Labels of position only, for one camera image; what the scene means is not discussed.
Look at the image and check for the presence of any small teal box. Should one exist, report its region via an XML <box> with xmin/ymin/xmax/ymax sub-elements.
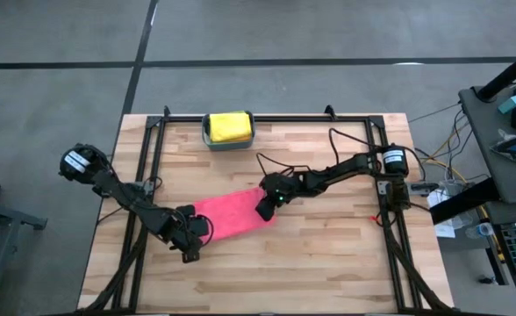
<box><xmin>498</xmin><ymin>95</ymin><xmax>516</xmax><ymax>115</ymax></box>

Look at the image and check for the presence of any teal plastic bin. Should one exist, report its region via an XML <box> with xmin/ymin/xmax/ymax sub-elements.
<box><xmin>201</xmin><ymin>110</ymin><xmax>255</xmax><ymax>152</ymax></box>

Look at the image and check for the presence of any grey workstation desk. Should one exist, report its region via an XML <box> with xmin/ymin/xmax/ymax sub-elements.
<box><xmin>458</xmin><ymin>85</ymin><xmax>516</xmax><ymax>205</ymax></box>

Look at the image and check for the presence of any black diagonal pole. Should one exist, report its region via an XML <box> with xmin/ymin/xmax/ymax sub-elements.
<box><xmin>477</xmin><ymin>43</ymin><xmax>516</xmax><ymax>102</ymax></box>

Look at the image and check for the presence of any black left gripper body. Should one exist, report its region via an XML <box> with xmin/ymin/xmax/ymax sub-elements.
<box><xmin>168</xmin><ymin>204</ymin><xmax>213</xmax><ymax>264</ymax></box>

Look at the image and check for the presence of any black aluminium table frame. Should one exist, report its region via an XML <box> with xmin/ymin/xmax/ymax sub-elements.
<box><xmin>76</xmin><ymin>114</ymin><xmax>456</xmax><ymax>315</ymax></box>

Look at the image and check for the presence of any grey metal cart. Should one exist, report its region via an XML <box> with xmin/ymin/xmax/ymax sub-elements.
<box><xmin>0</xmin><ymin>196</ymin><xmax>48</xmax><ymax>316</ymax></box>

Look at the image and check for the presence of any pink microfiber towel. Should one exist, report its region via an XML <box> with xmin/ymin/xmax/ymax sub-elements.
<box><xmin>191</xmin><ymin>186</ymin><xmax>276</xmax><ymax>245</ymax></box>

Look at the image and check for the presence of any yellow microfiber towel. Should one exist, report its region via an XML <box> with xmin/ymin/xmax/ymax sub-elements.
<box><xmin>208</xmin><ymin>111</ymin><xmax>253</xmax><ymax>142</ymax></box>

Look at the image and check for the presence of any yellow floor cable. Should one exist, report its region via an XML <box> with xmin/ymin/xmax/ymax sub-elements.
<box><xmin>426</xmin><ymin>158</ymin><xmax>468</xmax><ymax>183</ymax></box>

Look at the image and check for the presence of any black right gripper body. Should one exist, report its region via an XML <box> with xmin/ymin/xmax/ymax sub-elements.
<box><xmin>255</xmin><ymin>172</ymin><xmax>305</xmax><ymax>223</ymax></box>

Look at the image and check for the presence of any white paper sheet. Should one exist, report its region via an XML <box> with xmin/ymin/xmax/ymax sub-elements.
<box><xmin>426</xmin><ymin>186</ymin><xmax>477</xmax><ymax>241</ymax></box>

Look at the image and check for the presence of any clear plastic bottle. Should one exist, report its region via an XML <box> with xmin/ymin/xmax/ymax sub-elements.
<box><xmin>465</xmin><ymin>222</ymin><xmax>495</xmax><ymax>241</ymax></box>

